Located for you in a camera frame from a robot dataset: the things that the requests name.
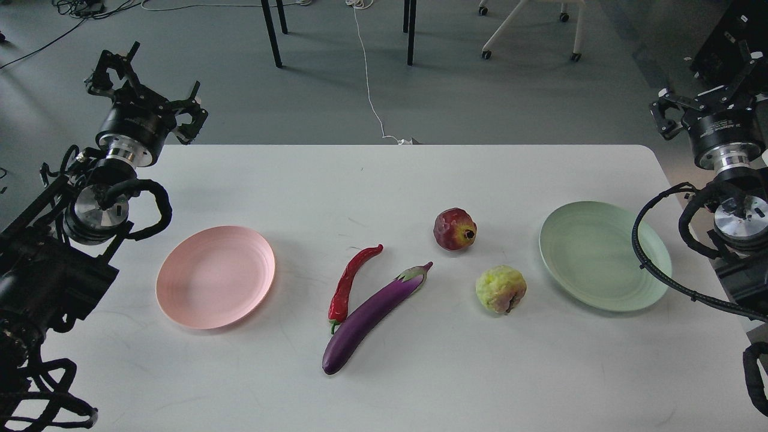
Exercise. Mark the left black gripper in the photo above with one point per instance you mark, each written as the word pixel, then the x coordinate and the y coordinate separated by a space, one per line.
pixel 135 129

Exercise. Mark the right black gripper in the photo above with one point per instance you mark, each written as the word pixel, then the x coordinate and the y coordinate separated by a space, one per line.
pixel 726 127

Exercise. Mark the red chili pepper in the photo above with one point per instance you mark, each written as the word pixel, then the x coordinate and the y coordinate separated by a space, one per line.
pixel 339 303

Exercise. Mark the yellow green custard apple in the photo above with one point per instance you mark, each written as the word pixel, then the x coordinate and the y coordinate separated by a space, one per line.
pixel 500 289

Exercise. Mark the red pomegranate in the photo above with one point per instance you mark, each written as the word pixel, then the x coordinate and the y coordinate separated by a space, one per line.
pixel 454 229

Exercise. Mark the purple eggplant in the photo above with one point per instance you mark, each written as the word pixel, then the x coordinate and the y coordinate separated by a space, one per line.
pixel 351 333

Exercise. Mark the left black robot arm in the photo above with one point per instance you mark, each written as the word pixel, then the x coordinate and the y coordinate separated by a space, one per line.
pixel 56 254

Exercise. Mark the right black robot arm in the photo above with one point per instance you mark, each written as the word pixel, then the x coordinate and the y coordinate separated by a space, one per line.
pixel 725 220

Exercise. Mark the black equipment case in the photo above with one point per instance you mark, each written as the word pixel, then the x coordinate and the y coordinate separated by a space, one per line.
pixel 741 31

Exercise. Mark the black table leg left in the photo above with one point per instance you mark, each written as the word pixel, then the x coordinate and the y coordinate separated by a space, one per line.
pixel 271 27

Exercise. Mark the black table leg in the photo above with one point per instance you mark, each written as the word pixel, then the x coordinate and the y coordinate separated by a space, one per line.
pixel 408 28
pixel 271 27

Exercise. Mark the pink plate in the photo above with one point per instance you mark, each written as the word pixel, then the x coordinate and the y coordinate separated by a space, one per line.
pixel 215 277

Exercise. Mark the green plate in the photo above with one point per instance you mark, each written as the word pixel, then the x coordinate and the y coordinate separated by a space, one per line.
pixel 587 249

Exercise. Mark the black table leg right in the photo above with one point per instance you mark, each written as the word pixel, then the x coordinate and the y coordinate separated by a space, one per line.
pixel 408 28

